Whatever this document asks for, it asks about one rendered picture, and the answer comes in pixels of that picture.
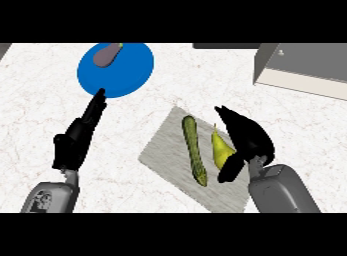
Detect yellow-green pear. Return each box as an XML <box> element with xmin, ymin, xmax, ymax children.
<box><xmin>209</xmin><ymin>123</ymin><xmax>237</xmax><ymax>172</ymax></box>

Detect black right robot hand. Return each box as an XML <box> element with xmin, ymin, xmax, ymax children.
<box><xmin>212</xmin><ymin>105</ymin><xmax>276</xmax><ymax>184</ymax></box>

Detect grey placemat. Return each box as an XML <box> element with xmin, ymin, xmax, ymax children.
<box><xmin>137</xmin><ymin>106</ymin><xmax>251</xmax><ymax>214</ymax></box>

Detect green asparagus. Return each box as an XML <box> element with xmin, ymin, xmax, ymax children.
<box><xmin>180</xmin><ymin>115</ymin><xmax>208</xmax><ymax>188</ymax></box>

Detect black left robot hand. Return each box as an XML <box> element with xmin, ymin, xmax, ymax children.
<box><xmin>50</xmin><ymin>87</ymin><xmax>107</xmax><ymax>172</ymax></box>

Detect blue round plate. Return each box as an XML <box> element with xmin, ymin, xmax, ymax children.
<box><xmin>75</xmin><ymin>42</ymin><xmax>155</xmax><ymax>99</ymax></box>

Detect grey and cream tiered shelf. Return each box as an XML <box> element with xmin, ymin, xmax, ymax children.
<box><xmin>252</xmin><ymin>42</ymin><xmax>347</xmax><ymax>105</ymax></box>

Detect purple eggplant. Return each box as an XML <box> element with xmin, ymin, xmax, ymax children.
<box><xmin>91</xmin><ymin>42</ymin><xmax>124</xmax><ymax>69</ymax></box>

